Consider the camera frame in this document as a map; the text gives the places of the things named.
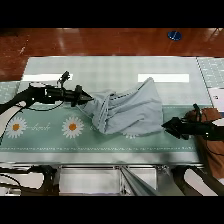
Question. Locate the silver frame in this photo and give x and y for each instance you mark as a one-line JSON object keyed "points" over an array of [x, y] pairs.
{"points": [[140, 178]]}

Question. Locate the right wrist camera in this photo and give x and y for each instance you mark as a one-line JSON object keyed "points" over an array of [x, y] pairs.
{"points": [[196, 110]]}

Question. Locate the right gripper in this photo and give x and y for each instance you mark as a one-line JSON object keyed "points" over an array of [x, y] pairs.
{"points": [[180, 128]]}

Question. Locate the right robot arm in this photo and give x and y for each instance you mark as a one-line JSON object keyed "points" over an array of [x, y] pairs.
{"points": [[210, 130]]}

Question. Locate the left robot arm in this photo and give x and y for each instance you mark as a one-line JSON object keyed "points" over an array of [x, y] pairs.
{"points": [[24, 96]]}

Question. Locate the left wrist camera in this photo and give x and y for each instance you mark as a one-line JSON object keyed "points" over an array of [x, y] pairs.
{"points": [[64, 77]]}

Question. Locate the blue round disc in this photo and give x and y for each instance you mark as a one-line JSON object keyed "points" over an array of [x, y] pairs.
{"points": [[174, 35]]}

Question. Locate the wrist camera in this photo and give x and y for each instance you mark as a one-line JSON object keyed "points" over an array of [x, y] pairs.
{"points": [[196, 110], [64, 77]]}

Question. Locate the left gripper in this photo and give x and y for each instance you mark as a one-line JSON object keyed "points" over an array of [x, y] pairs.
{"points": [[70, 95]]}

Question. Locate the light blue T-shirt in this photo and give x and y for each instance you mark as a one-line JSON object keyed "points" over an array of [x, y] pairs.
{"points": [[133, 110]]}

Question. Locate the white sheet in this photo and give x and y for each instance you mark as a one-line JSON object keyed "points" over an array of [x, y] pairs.
{"points": [[217, 98]]}

